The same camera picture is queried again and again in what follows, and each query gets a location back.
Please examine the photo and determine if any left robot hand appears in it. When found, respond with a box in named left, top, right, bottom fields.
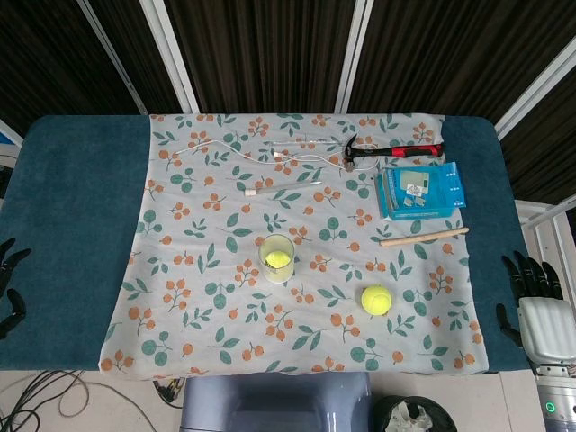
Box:
left=0, top=237, right=32, bottom=341

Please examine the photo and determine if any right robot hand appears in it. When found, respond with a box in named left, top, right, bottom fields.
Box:
left=495, top=251, right=576, bottom=375

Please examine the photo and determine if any yellow tennis ball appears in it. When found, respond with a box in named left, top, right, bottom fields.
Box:
left=360, top=284, right=393, bottom=317
left=264, top=250, right=291, bottom=269

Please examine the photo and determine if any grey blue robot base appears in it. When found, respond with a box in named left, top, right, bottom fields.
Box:
left=179, top=371, right=374, bottom=432

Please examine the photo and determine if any white metal rack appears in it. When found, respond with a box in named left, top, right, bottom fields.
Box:
left=514, top=199, right=576, bottom=334

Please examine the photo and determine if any teal table cover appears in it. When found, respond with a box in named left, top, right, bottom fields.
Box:
left=0, top=114, right=530, bottom=374

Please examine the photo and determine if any wooden stick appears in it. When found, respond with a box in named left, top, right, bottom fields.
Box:
left=379, top=227, right=470, bottom=248

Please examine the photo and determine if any black waste bin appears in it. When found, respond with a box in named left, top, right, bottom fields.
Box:
left=373, top=394, right=458, bottom=432

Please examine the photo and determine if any blue product box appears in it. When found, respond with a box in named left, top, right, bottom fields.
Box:
left=374, top=161, right=468, bottom=221

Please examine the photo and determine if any red black claw hammer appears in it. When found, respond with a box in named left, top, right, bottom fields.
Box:
left=340, top=133, right=446, bottom=173

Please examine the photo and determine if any floral tablecloth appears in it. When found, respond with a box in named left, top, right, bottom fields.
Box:
left=97, top=112, right=490, bottom=377

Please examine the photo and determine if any clear plastic cup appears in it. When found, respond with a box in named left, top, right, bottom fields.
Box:
left=257, top=234, right=296, bottom=284

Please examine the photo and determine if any white capped grey pen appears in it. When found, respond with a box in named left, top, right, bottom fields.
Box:
left=243, top=180, right=323, bottom=198

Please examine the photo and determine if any floor cable bundle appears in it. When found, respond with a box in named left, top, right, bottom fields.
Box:
left=0, top=368, right=185, bottom=432

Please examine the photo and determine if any white usb cable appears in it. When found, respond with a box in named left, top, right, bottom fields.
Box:
left=170, top=138, right=380, bottom=171

